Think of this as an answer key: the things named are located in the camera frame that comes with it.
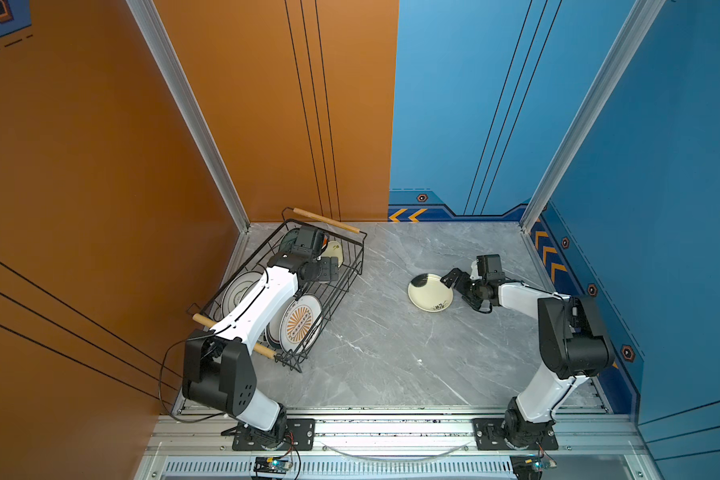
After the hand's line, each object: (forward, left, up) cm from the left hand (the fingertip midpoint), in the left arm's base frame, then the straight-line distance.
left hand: (319, 264), depth 87 cm
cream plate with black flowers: (+1, -35, -16) cm, 38 cm away
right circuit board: (-46, -54, -18) cm, 73 cm away
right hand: (+2, -41, -13) cm, 43 cm away
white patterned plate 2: (-17, +11, -5) cm, 21 cm away
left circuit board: (-47, +8, -18) cm, 51 cm away
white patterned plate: (-14, +5, -9) cm, 17 cm away
